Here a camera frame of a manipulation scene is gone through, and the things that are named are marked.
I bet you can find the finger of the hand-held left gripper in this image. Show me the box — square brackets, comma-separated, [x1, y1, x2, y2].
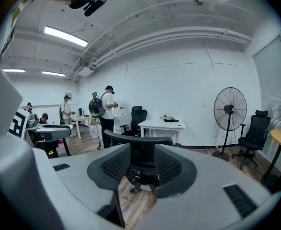
[34, 124, 73, 142]

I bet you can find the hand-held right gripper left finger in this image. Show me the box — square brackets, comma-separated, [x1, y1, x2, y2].
[32, 143, 132, 230]

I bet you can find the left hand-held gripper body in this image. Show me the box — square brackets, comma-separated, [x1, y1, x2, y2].
[8, 107, 39, 140]

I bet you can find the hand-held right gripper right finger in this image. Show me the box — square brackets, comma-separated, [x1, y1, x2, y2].
[130, 144, 281, 230]

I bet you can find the black mesh office chair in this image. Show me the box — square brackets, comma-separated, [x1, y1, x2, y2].
[103, 129, 183, 194]

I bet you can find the light wooden table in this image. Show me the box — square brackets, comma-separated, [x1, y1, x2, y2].
[70, 115, 93, 140]

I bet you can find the group of clear water jugs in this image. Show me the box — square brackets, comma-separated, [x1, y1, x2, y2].
[89, 122, 102, 138]

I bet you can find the white water dispenser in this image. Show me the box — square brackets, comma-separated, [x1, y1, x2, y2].
[113, 115, 129, 135]

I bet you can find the white desk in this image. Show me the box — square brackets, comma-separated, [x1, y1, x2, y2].
[137, 118, 187, 145]

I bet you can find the black green backpack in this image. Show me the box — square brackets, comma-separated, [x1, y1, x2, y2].
[88, 97, 105, 119]

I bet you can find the black highback office chair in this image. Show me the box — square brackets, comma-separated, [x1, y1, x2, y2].
[231, 109, 271, 170]
[120, 105, 148, 137]

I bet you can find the white ceiling air conditioner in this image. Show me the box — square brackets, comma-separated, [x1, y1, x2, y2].
[72, 61, 94, 78]

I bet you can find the person's white knit top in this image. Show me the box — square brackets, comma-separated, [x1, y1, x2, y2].
[0, 0, 39, 57]

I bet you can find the white ceiling pipe bundle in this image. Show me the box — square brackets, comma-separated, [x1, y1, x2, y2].
[69, 26, 253, 79]

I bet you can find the black pedestal fan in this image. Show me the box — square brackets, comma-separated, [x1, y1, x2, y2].
[212, 87, 247, 162]

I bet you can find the black lanyard strap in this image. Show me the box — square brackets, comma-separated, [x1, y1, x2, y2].
[0, 26, 16, 57]

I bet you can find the black head-mounted camera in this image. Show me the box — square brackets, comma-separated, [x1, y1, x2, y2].
[82, 0, 107, 17]

